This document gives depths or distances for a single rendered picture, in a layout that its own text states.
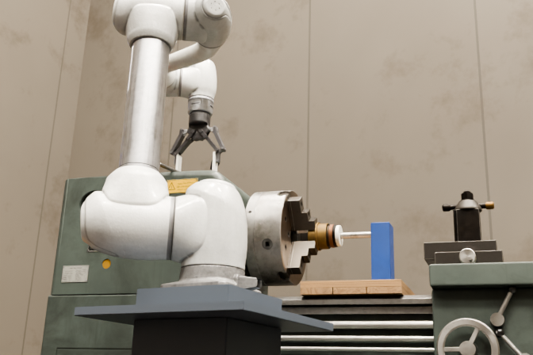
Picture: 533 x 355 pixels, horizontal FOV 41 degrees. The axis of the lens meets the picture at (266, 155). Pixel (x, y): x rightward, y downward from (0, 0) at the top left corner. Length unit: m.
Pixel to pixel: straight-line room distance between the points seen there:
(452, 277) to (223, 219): 0.65
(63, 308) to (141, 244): 0.77
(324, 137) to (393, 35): 0.85
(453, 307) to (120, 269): 1.02
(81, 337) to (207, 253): 0.79
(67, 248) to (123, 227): 0.78
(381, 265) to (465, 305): 0.37
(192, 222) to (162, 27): 0.56
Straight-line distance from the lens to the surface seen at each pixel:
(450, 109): 4.72
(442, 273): 1.98
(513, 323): 1.99
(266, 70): 5.41
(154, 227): 1.68
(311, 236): 2.35
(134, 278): 2.30
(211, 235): 1.68
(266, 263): 2.28
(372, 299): 2.13
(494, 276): 1.97
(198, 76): 2.52
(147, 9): 1.97
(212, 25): 1.97
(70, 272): 2.42
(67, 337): 2.39
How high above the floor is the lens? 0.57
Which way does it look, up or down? 19 degrees up
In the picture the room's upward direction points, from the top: 2 degrees clockwise
